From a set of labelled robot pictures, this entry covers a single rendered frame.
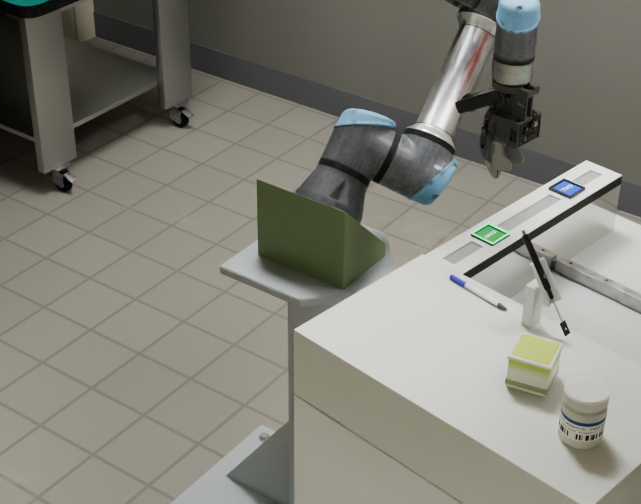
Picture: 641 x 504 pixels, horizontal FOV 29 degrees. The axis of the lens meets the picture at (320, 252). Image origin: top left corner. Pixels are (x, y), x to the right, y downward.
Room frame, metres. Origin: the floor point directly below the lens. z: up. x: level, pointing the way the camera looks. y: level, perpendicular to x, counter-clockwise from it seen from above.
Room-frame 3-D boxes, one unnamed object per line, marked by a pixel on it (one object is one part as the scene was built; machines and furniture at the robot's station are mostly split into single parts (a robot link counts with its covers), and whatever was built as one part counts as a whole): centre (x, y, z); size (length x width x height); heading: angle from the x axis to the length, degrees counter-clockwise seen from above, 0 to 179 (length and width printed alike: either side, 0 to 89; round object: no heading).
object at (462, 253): (2.20, -0.43, 0.89); 0.55 x 0.09 x 0.14; 136
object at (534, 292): (1.80, -0.39, 1.03); 0.06 x 0.04 x 0.13; 46
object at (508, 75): (2.10, -0.35, 1.33); 0.08 x 0.08 x 0.05
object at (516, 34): (2.10, -0.35, 1.40); 0.09 x 0.08 x 0.11; 171
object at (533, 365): (1.65, -0.36, 1.00); 0.07 x 0.07 x 0.07; 65
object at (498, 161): (2.09, -0.34, 1.14); 0.06 x 0.03 x 0.09; 46
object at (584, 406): (1.51, -0.41, 1.01); 0.07 x 0.07 x 0.10
